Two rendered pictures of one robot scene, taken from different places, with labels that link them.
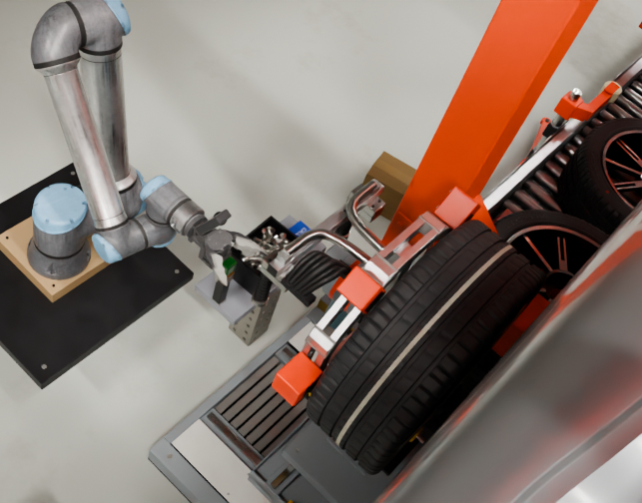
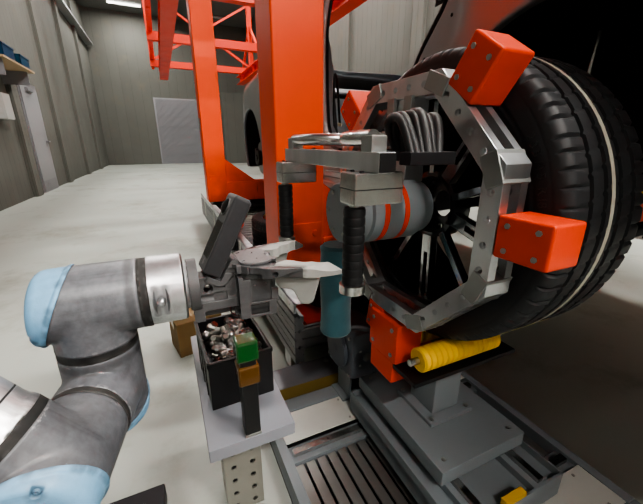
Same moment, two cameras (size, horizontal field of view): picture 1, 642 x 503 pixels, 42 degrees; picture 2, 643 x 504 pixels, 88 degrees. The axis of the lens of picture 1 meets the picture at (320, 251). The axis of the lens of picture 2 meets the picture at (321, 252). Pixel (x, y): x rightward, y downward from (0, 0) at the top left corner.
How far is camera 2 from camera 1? 189 cm
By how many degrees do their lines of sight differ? 51
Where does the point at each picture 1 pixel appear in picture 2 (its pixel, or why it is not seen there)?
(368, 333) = (548, 85)
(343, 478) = (476, 426)
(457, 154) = (301, 116)
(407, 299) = not seen: hidden behind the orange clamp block
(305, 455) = (450, 453)
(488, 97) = (300, 35)
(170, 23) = not seen: outside the picture
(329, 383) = (582, 175)
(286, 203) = not seen: hidden behind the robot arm
